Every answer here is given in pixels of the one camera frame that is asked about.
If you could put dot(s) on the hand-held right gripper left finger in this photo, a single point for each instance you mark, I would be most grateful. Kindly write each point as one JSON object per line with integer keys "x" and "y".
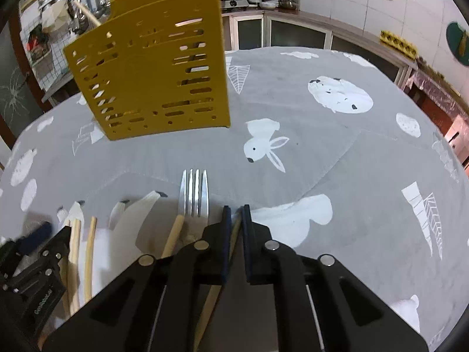
{"x": 226, "y": 234}

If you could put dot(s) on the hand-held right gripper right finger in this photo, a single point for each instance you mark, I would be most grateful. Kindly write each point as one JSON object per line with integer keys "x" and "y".
{"x": 246, "y": 242}

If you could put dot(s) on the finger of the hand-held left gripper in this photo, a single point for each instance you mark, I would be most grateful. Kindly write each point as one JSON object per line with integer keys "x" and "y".
{"x": 55, "y": 253}
{"x": 34, "y": 236}

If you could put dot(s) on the yellow perforated utensil holder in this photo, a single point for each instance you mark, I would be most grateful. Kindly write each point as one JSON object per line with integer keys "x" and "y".
{"x": 146, "y": 80}

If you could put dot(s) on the brown framed glass door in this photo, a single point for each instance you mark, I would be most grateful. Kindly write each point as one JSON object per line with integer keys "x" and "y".
{"x": 11, "y": 91}

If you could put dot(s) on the glass fronted counter cabinets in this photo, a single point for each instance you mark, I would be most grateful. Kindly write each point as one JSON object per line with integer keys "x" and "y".
{"x": 296, "y": 33}

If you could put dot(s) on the hanging beige cloth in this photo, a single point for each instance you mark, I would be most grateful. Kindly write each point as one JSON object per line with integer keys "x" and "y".
{"x": 55, "y": 16}

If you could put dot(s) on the steel gas stove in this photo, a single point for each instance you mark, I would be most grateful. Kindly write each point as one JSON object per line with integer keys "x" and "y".
{"x": 234, "y": 4}

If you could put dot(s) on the stack of white bowls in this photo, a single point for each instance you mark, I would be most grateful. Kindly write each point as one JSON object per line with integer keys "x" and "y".
{"x": 267, "y": 4}

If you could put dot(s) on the red cabinet with plastic cover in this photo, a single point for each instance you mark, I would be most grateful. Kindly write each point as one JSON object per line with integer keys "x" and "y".
{"x": 439, "y": 95}

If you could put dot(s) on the yellow egg carton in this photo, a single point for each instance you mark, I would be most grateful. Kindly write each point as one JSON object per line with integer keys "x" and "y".
{"x": 398, "y": 44}

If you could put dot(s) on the green round wall board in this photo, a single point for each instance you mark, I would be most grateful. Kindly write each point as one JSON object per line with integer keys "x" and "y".
{"x": 456, "y": 44}

